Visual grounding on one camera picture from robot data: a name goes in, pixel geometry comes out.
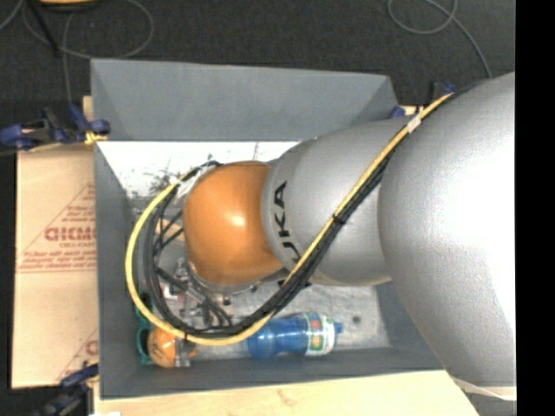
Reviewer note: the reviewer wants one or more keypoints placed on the clear glass jar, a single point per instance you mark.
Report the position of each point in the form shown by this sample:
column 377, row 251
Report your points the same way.
column 185, row 354

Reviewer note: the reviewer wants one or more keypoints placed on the grey metal bin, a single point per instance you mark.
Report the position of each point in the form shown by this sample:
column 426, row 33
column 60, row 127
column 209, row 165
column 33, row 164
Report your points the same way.
column 225, row 102

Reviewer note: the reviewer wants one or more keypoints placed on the brown cardboard board red print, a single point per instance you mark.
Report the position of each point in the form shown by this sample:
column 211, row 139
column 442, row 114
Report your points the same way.
column 52, row 301

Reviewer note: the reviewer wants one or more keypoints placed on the blue plastic bottle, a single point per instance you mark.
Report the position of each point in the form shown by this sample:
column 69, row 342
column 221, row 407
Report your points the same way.
column 282, row 336

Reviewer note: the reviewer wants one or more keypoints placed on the orange ball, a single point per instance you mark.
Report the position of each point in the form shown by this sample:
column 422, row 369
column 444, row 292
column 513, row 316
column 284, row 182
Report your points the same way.
column 160, row 348

